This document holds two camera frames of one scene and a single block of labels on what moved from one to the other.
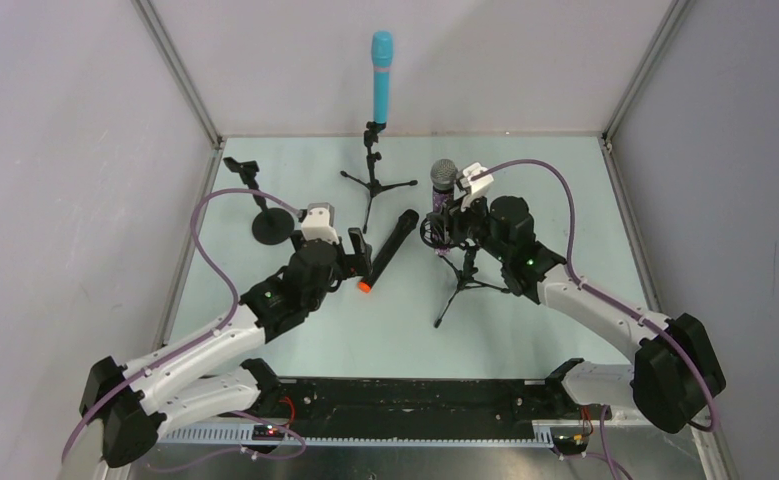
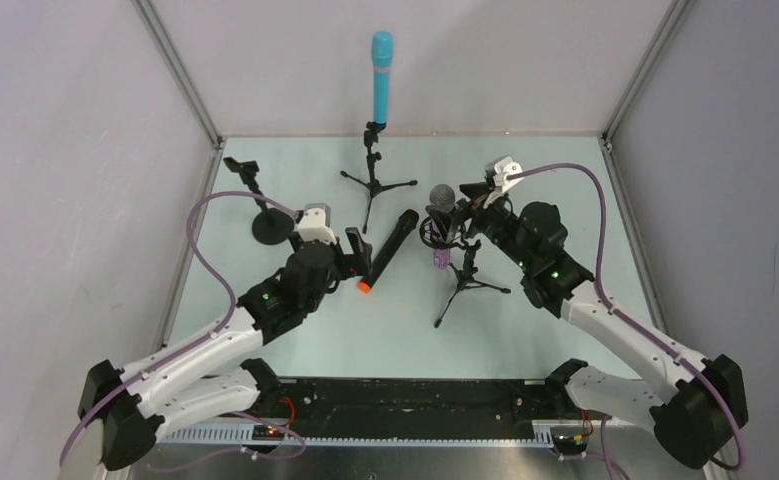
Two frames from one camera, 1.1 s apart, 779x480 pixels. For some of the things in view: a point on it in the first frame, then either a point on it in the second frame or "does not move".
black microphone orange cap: x=406 y=222 does not move
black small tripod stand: x=375 y=188 does not move
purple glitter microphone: x=443 y=175 to x=442 y=196
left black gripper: x=352 y=255 does not move
